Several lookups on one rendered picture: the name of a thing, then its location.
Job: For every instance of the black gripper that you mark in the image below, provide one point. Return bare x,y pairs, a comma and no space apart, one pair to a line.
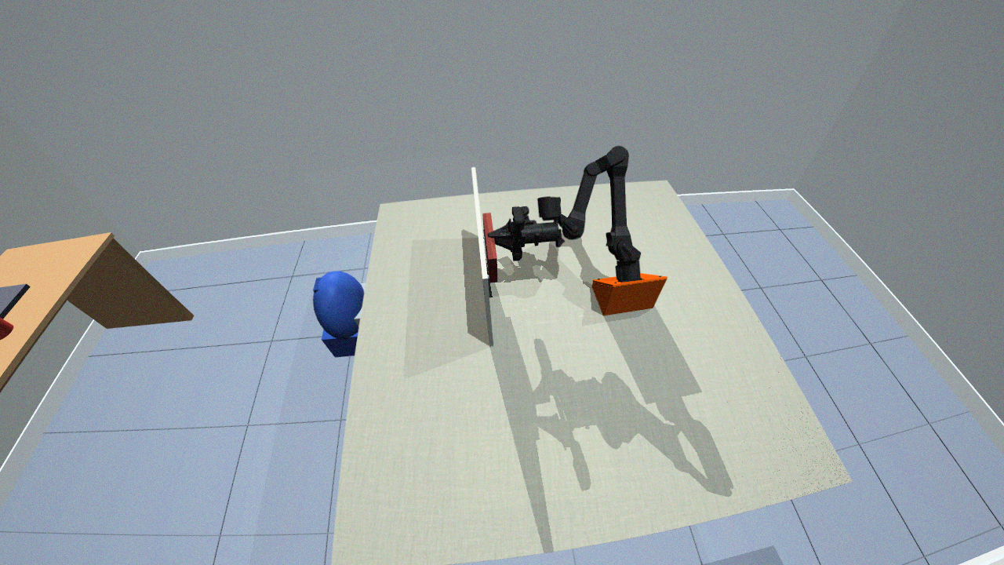
514,235

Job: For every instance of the dark red picture frame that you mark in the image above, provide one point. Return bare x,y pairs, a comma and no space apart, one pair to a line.
491,254

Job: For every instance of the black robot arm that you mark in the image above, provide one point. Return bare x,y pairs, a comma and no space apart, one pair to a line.
619,238

